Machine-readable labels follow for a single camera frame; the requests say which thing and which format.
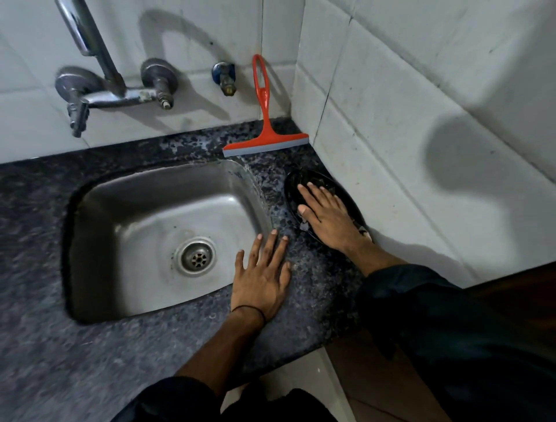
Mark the person's left forearm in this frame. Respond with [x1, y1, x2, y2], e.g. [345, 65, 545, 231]
[175, 308, 266, 398]

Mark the person's left hand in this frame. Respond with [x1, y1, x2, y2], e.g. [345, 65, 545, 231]
[231, 230, 292, 323]

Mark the person's right hand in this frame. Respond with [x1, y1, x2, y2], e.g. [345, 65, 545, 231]
[297, 183, 372, 255]

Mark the stainless steel sink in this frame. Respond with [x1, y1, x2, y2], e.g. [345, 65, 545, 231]
[63, 159, 274, 324]

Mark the black oval soap dish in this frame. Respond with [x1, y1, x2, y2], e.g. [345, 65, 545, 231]
[284, 167, 372, 244]

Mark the brass and blue tap valve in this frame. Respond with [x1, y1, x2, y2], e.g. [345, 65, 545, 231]
[211, 62, 238, 97]

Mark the black shirt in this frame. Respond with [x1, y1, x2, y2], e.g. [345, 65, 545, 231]
[111, 263, 556, 422]

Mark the black wrist thread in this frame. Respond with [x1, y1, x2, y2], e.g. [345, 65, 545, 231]
[231, 305, 267, 327]

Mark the orange squeegee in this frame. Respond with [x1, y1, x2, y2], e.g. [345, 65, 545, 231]
[222, 54, 310, 158]

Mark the person's right forearm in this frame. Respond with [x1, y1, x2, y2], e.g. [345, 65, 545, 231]
[344, 238, 408, 278]

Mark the steel sink drain strainer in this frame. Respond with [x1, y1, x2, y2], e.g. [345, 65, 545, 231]
[175, 237, 217, 277]

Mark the chrome wall faucet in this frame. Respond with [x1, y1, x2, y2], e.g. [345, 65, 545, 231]
[54, 0, 179, 138]

